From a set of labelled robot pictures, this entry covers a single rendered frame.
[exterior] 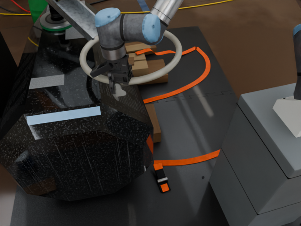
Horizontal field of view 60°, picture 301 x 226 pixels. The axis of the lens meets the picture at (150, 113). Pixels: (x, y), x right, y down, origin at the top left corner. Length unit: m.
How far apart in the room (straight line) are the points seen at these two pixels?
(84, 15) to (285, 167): 1.23
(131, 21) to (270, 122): 0.68
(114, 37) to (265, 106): 0.69
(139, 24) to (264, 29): 2.71
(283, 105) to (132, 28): 0.66
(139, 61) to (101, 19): 1.51
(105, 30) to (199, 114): 1.45
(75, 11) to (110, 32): 0.68
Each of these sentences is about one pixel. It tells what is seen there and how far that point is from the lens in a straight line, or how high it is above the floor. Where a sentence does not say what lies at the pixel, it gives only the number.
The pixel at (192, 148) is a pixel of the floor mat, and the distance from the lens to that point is 2.01.
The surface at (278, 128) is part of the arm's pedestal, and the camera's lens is 1.16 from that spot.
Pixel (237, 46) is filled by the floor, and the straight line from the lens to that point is 3.09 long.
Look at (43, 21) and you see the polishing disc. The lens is 1.78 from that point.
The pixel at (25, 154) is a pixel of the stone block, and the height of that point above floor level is 0.64.
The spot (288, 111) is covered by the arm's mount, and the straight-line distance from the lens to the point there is 1.15.
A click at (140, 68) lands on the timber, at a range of 2.33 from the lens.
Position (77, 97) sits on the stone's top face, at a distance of 1.23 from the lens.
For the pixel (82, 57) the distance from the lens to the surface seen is 1.28.
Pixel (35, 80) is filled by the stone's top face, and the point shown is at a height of 0.83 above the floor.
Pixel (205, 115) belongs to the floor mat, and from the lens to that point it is 2.23.
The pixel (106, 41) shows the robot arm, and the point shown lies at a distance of 0.96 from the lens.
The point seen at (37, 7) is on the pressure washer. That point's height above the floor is 0.36.
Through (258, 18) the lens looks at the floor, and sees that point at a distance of 3.70.
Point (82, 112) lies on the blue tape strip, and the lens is 1.19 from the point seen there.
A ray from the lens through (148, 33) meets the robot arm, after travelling 0.90.
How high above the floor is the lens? 1.67
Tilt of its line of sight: 49 degrees down
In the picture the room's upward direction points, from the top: straight up
